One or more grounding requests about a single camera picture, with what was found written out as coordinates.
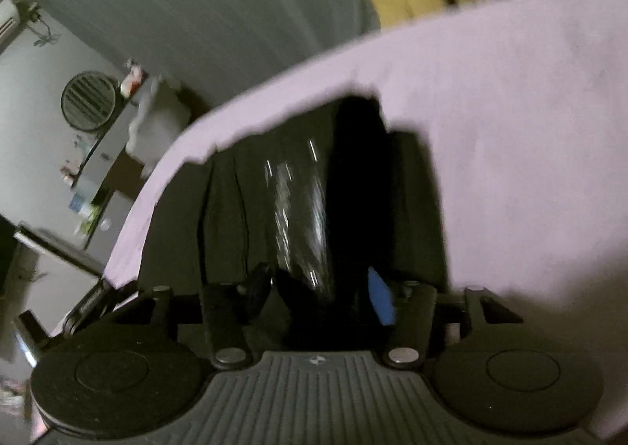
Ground black pants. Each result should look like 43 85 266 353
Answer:
139 95 447 352

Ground grey dresser desk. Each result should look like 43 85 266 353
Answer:
15 95 142 275

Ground round black slatted fan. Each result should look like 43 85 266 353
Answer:
61 71 118 133

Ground small pink white figurine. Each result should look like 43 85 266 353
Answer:
119 59 147 100

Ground lavender bed blanket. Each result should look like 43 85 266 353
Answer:
104 0 627 439

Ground white air conditioner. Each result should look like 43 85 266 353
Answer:
0 0 20 46

